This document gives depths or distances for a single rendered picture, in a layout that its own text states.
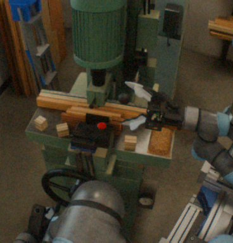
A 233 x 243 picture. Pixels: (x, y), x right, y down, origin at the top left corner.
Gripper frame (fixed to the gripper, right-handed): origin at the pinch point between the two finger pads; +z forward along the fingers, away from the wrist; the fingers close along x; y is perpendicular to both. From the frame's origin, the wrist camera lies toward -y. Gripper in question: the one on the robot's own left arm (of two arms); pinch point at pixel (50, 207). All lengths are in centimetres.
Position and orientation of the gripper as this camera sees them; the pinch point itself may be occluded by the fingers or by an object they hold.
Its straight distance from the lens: 118.0
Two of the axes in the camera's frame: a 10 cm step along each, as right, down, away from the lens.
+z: 2.2, -2.7, 9.4
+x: 9.6, 2.2, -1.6
